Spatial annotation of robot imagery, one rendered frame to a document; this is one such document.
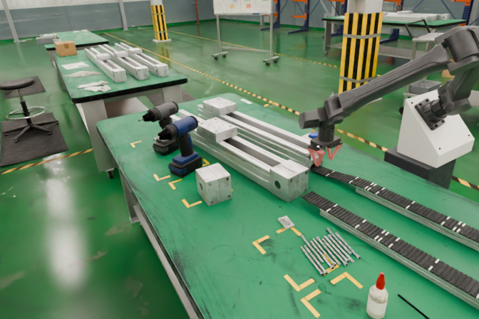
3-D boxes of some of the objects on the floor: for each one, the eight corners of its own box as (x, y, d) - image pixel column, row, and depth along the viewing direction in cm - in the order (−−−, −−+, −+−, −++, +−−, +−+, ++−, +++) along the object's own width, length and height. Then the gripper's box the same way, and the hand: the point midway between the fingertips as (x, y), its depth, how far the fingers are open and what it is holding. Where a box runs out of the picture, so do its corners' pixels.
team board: (211, 60, 733) (202, -38, 651) (226, 56, 768) (219, -38, 686) (266, 67, 645) (264, -46, 563) (280, 62, 679) (280, -45, 597)
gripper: (323, 132, 111) (320, 171, 118) (345, 122, 118) (341, 160, 124) (307, 126, 116) (306, 164, 123) (330, 117, 123) (327, 154, 129)
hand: (323, 160), depth 123 cm, fingers open, 8 cm apart
